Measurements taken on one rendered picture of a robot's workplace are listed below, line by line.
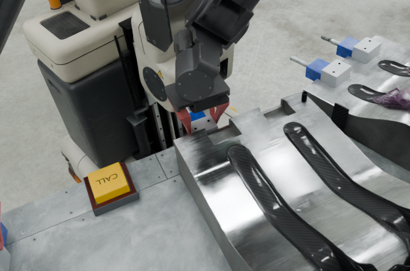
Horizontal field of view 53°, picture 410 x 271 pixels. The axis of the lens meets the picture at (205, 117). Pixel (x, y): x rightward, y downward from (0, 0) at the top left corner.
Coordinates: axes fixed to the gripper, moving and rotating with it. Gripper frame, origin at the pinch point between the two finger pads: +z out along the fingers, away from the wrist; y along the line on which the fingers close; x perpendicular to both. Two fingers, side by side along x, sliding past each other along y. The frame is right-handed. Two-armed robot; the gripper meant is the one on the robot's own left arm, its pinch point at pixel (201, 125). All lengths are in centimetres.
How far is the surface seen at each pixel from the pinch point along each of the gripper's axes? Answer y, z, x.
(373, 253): 6.7, -8.7, -37.9
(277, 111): 13.5, -2.2, -5.4
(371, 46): 39.8, -4.2, 1.3
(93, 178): -21.8, 1.4, -2.4
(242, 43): 77, 83, 136
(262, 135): 6.8, -4.3, -11.5
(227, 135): 2.7, -1.6, -6.4
